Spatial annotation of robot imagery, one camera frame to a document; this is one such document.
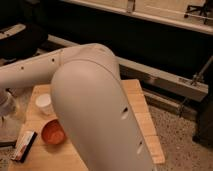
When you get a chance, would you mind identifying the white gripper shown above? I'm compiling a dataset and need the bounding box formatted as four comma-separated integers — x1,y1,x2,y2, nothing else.
0,89,16,117

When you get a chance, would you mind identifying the black whiteboard eraser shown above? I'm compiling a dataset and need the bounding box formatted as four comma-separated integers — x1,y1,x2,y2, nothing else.
11,131,37,163

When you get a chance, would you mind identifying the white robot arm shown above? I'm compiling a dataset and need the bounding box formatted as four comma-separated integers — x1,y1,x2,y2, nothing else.
0,43,156,171

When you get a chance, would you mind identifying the white paper cup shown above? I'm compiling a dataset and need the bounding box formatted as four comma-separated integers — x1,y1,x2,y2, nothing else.
35,93,53,115

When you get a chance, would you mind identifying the orange bowl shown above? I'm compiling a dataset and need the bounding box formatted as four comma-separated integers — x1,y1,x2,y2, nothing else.
41,119,66,145

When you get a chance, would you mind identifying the black office chair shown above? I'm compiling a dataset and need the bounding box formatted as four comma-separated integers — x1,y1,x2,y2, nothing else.
0,0,48,60

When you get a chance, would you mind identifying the wooden table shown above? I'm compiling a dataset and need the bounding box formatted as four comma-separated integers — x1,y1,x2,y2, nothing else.
8,79,165,171

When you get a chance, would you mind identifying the black chair base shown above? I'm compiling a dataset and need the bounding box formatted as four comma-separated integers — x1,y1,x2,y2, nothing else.
184,4,213,23

